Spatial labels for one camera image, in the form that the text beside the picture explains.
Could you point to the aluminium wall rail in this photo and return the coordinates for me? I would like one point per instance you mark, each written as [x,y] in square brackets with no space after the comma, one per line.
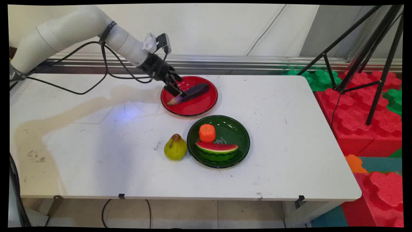
[225,61]

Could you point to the black tripod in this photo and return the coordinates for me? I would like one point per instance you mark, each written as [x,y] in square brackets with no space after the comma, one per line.
[375,38]

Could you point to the orange foam block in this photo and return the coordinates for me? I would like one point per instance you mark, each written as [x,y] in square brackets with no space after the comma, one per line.
[354,163]

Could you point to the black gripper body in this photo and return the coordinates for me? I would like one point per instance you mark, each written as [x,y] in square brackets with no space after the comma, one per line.
[157,67]

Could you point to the teal foam mat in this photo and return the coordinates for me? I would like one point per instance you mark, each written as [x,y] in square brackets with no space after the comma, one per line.
[383,164]

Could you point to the purple toy eggplant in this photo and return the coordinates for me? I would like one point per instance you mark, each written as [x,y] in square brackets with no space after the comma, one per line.
[196,91]

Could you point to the toy watermelon slice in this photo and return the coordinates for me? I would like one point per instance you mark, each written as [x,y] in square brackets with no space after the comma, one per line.
[216,152]

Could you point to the yellow-green toy pear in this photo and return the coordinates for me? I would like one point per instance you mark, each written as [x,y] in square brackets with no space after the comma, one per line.
[175,149]

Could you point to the orange toy tangerine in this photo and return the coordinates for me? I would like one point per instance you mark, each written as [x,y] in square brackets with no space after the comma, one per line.
[207,132]

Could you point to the red foam floor block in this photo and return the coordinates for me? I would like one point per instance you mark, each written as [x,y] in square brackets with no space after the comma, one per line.
[379,199]

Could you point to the green foam block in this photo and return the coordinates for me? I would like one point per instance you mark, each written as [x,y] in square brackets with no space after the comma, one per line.
[395,100]
[318,80]

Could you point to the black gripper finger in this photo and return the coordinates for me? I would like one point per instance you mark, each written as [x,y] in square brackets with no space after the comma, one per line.
[173,89]
[176,79]

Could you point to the green enamel plate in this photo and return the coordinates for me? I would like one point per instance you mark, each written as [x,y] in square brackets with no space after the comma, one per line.
[233,135]

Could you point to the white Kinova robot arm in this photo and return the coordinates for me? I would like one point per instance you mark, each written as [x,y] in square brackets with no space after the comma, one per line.
[64,29]

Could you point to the red enamel plate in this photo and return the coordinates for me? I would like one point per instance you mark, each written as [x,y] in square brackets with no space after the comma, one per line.
[199,103]

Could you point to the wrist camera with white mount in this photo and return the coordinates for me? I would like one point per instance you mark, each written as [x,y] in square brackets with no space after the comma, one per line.
[163,41]

